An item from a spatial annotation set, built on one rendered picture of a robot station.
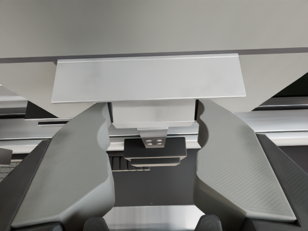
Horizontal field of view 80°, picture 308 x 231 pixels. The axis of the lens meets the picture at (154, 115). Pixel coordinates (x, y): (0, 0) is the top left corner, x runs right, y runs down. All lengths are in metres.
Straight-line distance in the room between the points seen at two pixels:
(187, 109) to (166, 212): 0.09
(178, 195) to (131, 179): 0.17
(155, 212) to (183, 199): 0.51
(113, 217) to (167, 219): 0.05
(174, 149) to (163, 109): 0.21
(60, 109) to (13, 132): 0.36
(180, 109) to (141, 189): 0.55
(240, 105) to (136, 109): 0.09
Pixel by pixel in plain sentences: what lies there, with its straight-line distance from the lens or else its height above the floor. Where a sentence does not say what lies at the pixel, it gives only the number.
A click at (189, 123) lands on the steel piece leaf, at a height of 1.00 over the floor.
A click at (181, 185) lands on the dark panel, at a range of 0.69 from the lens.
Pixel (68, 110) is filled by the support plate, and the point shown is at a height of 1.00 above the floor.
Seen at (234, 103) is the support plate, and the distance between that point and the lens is 0.16.
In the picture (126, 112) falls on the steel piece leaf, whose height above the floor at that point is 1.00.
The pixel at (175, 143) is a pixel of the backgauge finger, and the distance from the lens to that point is 0.36.
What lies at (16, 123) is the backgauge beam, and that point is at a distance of 0.53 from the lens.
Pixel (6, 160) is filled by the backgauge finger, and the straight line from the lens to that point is 0.58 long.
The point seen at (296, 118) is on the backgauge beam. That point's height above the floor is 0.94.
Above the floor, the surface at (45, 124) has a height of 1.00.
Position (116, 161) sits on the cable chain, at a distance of 0.57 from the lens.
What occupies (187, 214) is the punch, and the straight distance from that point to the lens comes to 0.19.
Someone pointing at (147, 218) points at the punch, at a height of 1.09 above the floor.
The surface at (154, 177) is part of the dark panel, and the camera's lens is 0.68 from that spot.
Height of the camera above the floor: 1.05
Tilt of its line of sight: 18 degrees down
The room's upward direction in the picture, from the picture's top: 178 degrees clockwise
